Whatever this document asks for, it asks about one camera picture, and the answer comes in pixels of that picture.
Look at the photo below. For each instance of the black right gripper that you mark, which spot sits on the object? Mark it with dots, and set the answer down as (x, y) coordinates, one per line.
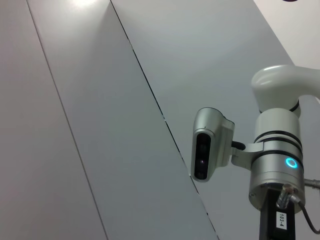
(268, 220)

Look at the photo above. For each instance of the silver camera mount bracket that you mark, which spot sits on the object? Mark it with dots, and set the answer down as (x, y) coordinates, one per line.
(250, 150)

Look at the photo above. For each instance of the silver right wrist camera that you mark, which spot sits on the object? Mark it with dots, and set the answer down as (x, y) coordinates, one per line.
(217, 140)

